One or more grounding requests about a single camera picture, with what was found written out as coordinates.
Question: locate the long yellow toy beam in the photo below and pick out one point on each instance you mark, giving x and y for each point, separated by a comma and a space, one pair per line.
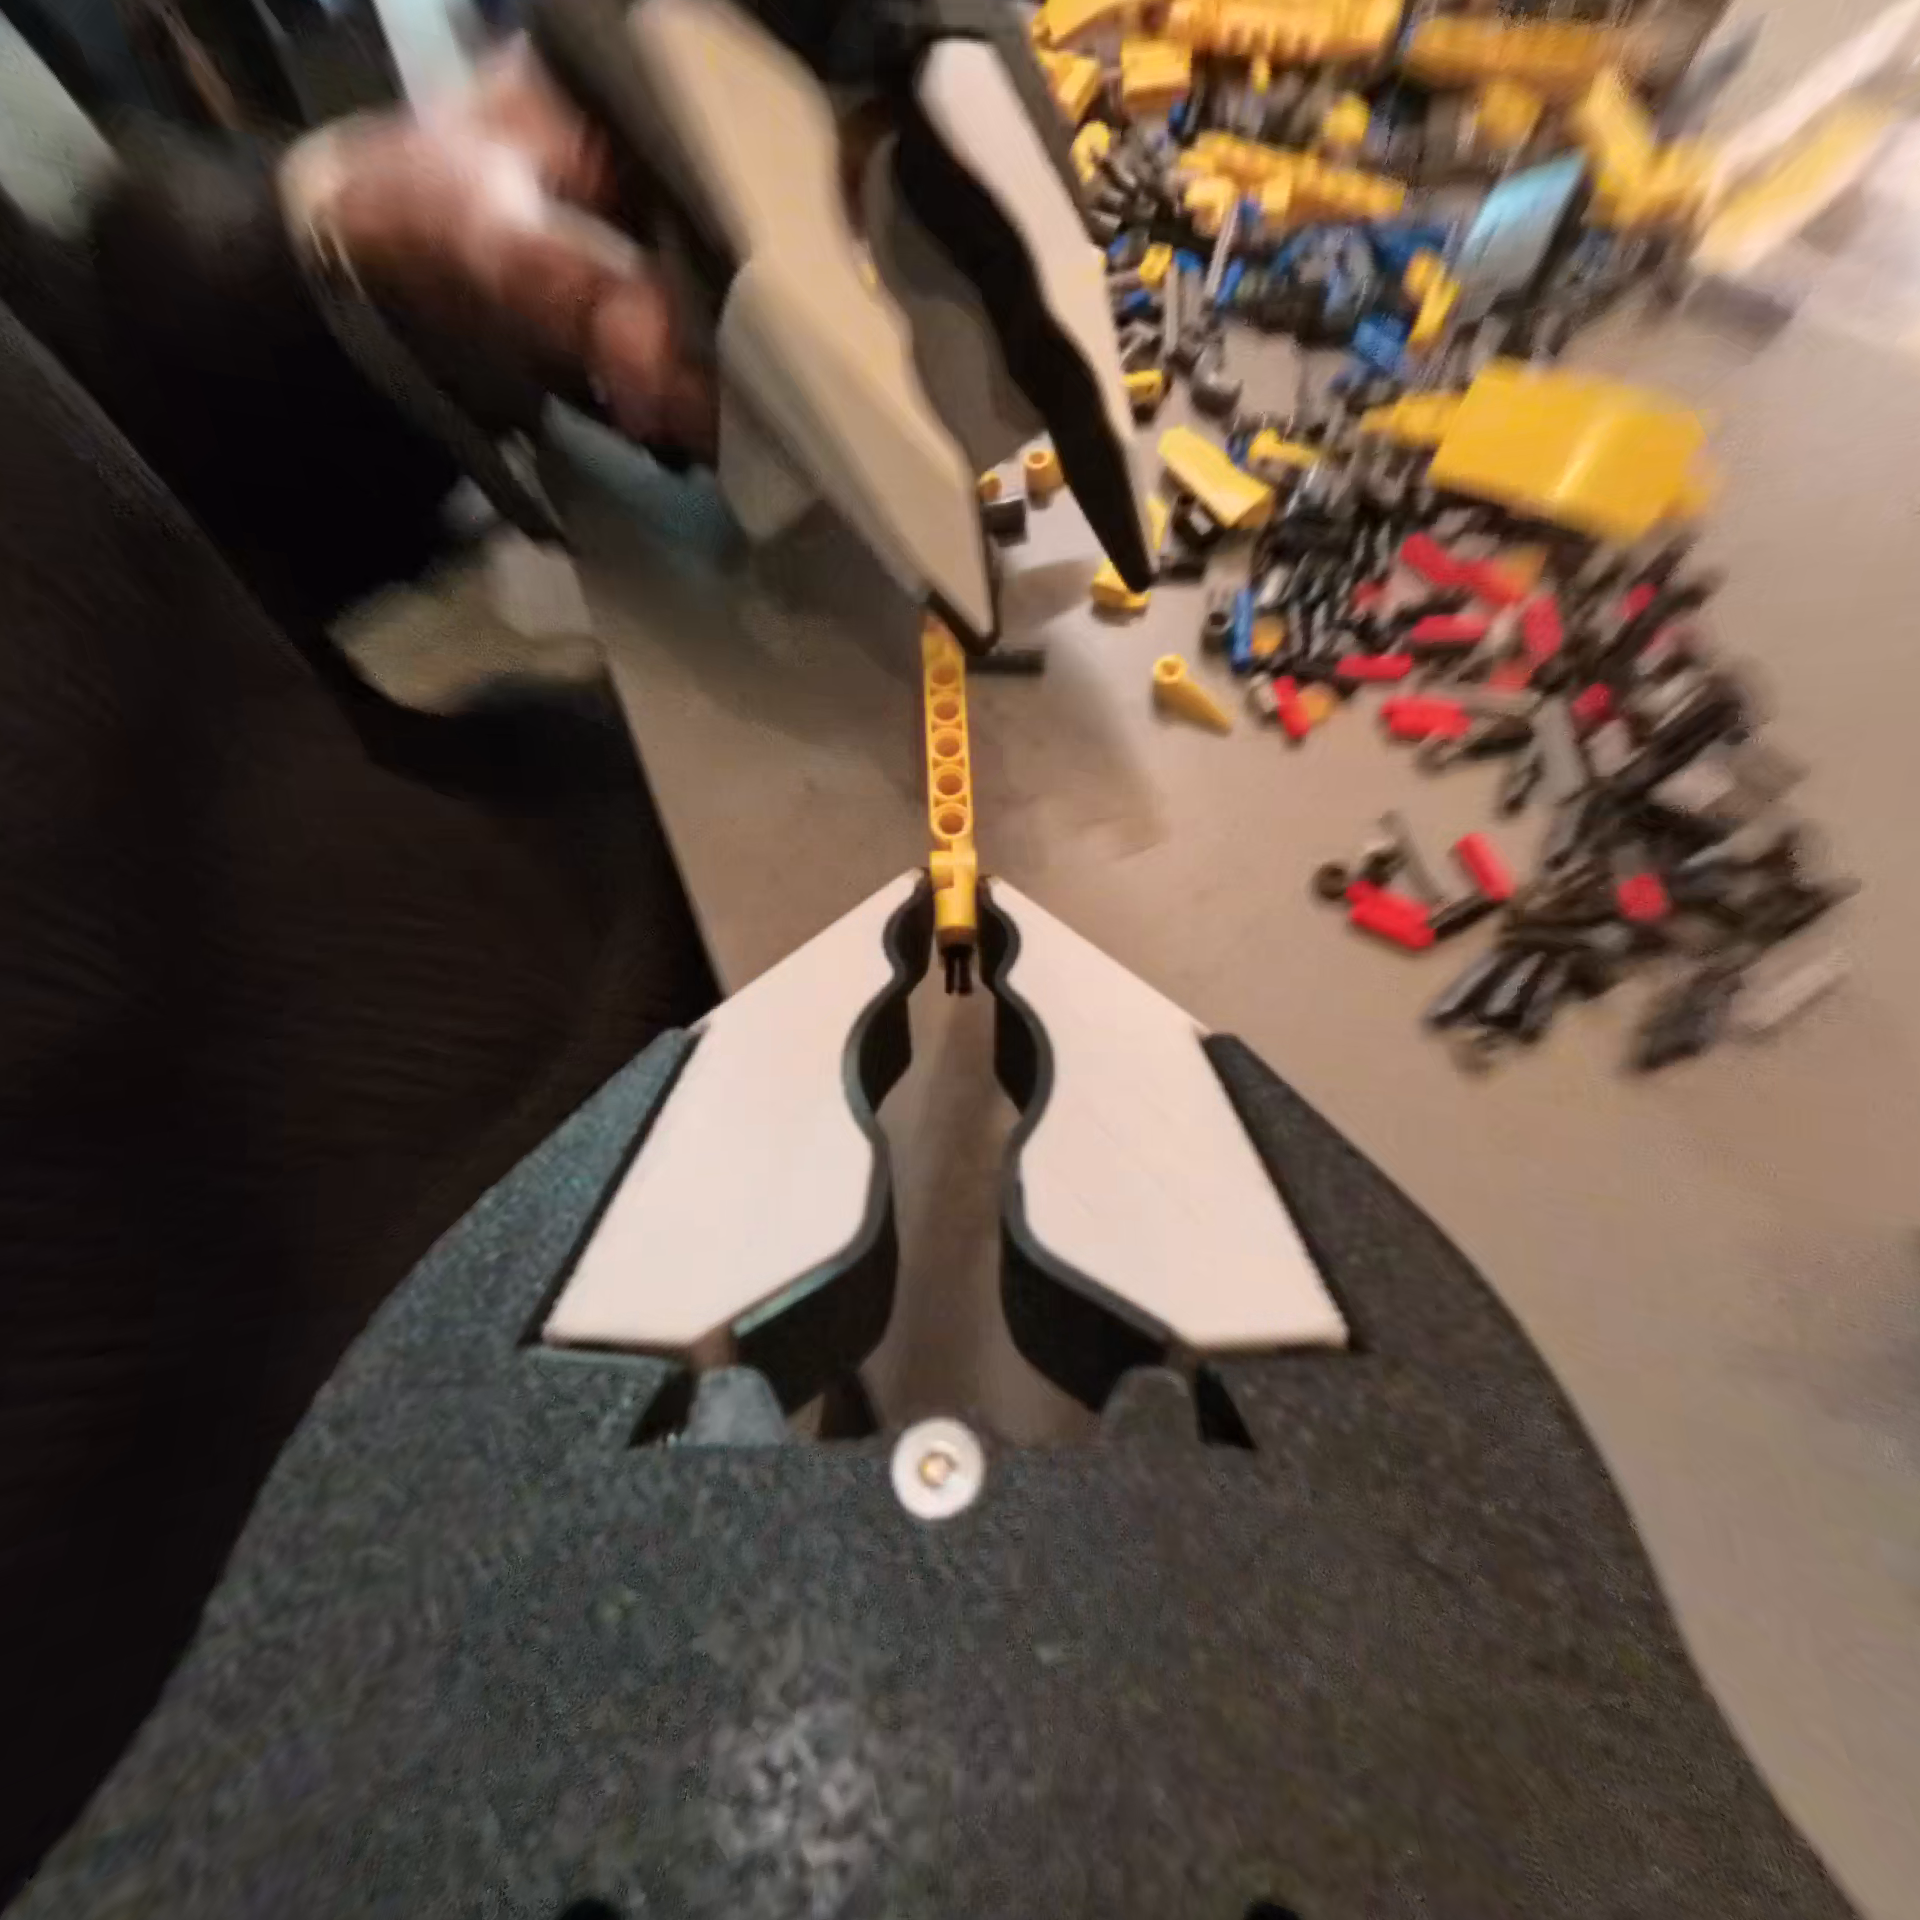
947, 751

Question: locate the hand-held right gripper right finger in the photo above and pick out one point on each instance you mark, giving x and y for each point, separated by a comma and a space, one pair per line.
1154, 1185

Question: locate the person's left hand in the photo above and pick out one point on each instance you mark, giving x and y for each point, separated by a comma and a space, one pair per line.
480, 242

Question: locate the pile of toy building pieces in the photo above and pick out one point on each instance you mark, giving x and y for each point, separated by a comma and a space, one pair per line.
1471, 601

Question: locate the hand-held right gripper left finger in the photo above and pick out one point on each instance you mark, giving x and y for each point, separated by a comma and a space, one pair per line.
735, 1171

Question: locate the person's left forearm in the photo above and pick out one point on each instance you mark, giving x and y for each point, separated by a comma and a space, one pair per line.
194, 300

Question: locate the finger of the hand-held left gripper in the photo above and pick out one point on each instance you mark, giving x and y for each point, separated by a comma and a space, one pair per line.
826, 330
1037, 255

